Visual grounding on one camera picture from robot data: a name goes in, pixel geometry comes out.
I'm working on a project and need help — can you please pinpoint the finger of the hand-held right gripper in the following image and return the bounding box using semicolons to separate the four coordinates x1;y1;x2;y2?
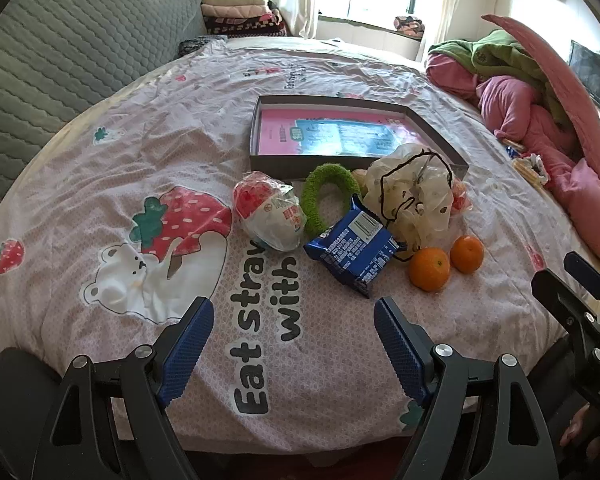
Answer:
564;251;600;307
531;269;600;347

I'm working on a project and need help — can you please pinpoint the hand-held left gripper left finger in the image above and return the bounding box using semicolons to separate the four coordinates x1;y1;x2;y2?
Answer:
32;296;216;480

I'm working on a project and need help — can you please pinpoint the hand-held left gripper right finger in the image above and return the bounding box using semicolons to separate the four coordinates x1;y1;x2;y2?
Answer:
373;297;561;480

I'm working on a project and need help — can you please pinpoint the orange tangerine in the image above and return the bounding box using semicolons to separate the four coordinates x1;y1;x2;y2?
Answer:
408;248;452;292
450;235;485;275

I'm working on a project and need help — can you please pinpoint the cream spotted cloth scrunchie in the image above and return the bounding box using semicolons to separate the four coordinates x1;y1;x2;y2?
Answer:
367;142;455;252

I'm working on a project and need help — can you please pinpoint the clear packet with red toy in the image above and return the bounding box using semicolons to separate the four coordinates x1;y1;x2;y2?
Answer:
450;180;474;217

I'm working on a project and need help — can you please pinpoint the red white toy egg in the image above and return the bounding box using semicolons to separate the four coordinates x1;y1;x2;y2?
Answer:
232;171;308;252

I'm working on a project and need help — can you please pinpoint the green fuzzy ring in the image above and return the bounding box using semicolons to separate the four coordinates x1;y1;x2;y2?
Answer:
301;164;363;238

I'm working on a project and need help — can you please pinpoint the grey shallow cardboard box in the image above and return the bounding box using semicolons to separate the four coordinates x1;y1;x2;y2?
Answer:
249;95;470;182

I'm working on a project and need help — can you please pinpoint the person's right hand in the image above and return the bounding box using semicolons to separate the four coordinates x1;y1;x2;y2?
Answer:
560;402;600;450

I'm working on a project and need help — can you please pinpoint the clear bag of biscuits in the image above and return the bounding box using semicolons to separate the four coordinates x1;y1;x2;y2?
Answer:
512;154;551;186

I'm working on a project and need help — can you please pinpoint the pink quilt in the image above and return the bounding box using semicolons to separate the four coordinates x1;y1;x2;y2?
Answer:
425;52;600;261

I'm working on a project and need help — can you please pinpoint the black television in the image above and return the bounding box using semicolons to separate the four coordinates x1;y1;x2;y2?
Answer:
567;40;600;123

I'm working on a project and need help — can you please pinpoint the green blanket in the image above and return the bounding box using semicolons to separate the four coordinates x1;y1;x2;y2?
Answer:
427;30;578;128

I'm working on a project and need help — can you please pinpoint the pink and blue book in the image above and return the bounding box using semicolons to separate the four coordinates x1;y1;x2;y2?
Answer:
257;107;433;158

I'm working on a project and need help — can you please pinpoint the dark patterned pillow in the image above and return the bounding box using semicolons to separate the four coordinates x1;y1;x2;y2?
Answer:
179;36;226;58

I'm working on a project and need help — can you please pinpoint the patterned cloth bundle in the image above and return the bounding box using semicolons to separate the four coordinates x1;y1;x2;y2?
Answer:
392;15;426;38

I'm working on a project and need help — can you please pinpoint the grey quilted headboard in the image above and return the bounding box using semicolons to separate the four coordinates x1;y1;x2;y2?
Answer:
0;0;206;231

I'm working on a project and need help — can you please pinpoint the dark checkered folded blanket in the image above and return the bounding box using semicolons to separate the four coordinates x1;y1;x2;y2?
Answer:
202;14;288;39

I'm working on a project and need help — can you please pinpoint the pink folded blanket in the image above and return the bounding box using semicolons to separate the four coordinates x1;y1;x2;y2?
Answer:
202;2;276;19

